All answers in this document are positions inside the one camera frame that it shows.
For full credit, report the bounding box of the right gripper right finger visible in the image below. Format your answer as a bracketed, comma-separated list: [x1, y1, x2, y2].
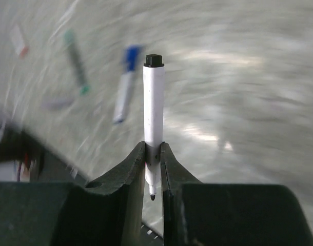
[161, 143, 313, 246]

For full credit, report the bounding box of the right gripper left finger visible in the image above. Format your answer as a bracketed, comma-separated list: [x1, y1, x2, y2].
[0, 142, 145, 245]

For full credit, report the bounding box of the black white marker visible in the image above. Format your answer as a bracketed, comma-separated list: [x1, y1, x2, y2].
[143, 54, 165, 200]

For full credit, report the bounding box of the blue white marker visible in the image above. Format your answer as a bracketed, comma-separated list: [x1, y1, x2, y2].
[113, 45, 142, 124]

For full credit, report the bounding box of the purple pen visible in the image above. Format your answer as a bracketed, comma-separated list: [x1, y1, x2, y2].
[42, 97, 74, 110]

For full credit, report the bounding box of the green pen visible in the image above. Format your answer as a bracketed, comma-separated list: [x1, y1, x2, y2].
[64, 29, 89, 95]

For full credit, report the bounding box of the red white marker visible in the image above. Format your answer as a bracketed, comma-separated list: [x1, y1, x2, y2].
[10, 25, 29, 57]

